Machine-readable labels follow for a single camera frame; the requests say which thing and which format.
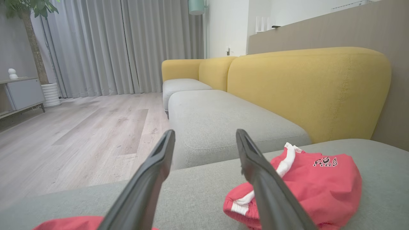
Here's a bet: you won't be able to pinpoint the narrow yellow sofa backrest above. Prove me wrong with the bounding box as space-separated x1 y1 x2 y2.
198 57 238 92

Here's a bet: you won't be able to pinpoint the grey pleated curtain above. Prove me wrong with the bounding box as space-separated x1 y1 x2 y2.
121 0 205 94
40 0 141 99

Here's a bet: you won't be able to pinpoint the red shorts with Bulls logo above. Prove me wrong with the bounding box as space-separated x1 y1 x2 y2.
223 142 362 230

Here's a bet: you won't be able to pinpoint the medium grey sofa seat cushion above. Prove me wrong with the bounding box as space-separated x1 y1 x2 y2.
168 89 312 171

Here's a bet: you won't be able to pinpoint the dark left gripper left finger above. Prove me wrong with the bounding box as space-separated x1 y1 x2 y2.
97 129 176 230

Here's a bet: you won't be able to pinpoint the teal floor lamp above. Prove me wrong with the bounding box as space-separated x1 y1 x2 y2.
188 0 209 59

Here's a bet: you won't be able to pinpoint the red garment with striped trim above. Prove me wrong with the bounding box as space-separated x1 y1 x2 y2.
32 216 160 230

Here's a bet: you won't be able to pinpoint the low TV cabinet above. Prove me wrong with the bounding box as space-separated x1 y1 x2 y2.
0 77 46 120

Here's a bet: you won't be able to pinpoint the yellow sofa end backrest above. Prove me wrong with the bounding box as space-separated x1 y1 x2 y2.
161 59 205 83

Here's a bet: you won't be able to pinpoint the white router with antennas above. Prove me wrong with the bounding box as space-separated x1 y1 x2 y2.
255 16 272 34

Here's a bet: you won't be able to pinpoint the wide yellow sofa backrest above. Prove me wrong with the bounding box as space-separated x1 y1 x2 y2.
227 47 392 144

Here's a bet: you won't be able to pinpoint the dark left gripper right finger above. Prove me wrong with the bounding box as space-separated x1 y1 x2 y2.
236 129 317 230

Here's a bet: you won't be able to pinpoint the small grey sofa seat cushion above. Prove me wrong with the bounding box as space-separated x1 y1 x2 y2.
162 78 213 112

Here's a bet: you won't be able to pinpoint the white air conditioner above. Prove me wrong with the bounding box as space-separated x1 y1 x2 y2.
330 0 373 11

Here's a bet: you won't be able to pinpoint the green potted tree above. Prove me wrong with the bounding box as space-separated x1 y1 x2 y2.
3 0 60 85

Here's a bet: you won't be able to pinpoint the beige partition behind sofa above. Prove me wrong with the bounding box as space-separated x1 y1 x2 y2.
248 0 409 152

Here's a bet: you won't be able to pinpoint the white ribbed plant pot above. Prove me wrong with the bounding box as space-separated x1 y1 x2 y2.
41 83 61 108

